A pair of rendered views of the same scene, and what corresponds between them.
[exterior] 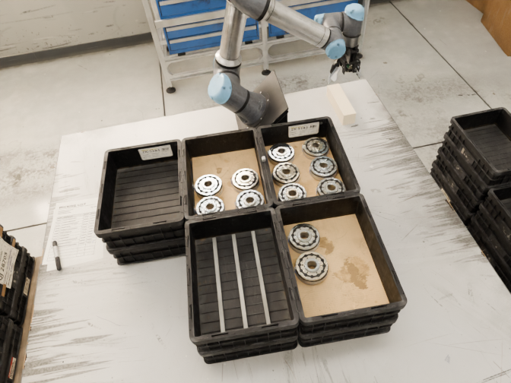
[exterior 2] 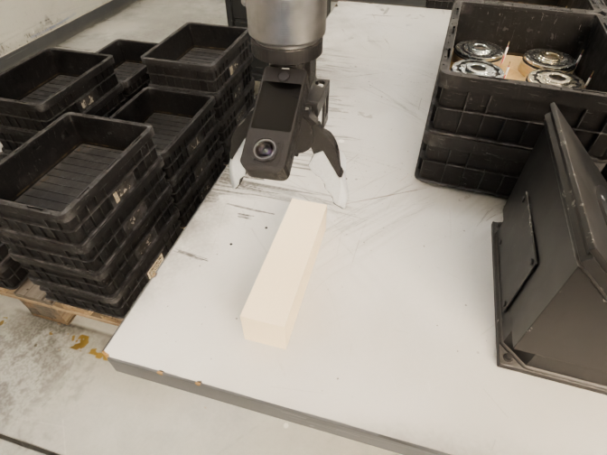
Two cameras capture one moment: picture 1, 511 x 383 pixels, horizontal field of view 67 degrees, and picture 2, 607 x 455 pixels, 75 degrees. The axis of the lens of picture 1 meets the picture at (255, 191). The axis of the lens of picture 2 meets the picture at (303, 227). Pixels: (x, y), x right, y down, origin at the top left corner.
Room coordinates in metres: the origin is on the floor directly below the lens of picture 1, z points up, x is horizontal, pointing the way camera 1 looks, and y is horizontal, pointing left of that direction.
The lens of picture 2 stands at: (1.83, -0.29, 1.21)
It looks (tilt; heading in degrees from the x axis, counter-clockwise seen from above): 46 degrees down; 202
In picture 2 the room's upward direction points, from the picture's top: straight up
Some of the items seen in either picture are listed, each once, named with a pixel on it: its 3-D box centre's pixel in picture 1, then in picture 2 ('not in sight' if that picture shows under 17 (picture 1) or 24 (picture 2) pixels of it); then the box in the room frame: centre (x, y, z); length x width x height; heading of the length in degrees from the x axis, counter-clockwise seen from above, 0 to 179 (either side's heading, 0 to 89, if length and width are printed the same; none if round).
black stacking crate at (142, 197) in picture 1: (146, 192); not in sight; (0.93, 0.41, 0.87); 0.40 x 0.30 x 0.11; 4
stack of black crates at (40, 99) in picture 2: not in sight; (70, 129); (0.93, -1.65, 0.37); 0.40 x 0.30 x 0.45; 7
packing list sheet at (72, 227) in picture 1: (75, 229); not in sight; (0.92, 0.74, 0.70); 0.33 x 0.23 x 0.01; 7
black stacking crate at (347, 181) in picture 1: (304, 168); (518, 72); (0.97, -0.19, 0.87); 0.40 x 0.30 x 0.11; 4
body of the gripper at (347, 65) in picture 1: (349, 57); (290, 91); (1.46, -0.46, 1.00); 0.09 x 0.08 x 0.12; 7
